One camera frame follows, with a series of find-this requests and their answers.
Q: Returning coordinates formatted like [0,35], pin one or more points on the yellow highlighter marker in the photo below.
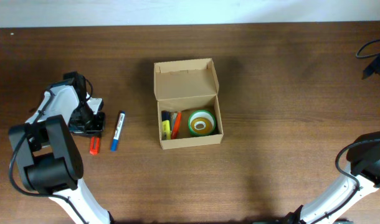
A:
[166,125]

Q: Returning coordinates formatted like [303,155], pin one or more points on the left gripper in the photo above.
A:
[93,131]

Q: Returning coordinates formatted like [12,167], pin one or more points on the cardboard box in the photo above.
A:
[187,86]

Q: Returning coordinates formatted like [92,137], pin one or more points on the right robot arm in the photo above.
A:
[359,168]

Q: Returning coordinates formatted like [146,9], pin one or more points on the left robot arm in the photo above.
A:
[46,161]

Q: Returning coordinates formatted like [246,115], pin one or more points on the green tape roll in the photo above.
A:
[204,114]

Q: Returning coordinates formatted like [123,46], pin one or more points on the small yellow tape roll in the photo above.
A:
[201,126]

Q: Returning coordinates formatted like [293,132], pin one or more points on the blue white marker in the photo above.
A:
[117,132]

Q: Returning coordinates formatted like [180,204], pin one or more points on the orange utility knife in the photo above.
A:
[94,145]

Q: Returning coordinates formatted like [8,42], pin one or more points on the red stapler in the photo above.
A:
[176,124]

